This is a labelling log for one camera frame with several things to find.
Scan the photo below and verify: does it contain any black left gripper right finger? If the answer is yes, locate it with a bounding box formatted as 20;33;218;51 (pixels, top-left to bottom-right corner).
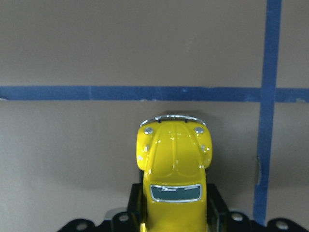
207;184;308;232

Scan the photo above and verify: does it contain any yellow beetle toy car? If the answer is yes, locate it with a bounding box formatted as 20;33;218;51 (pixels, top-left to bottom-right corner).
136;115;212;232

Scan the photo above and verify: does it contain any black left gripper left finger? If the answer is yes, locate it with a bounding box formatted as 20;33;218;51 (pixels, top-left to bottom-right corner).
59;183;143;232

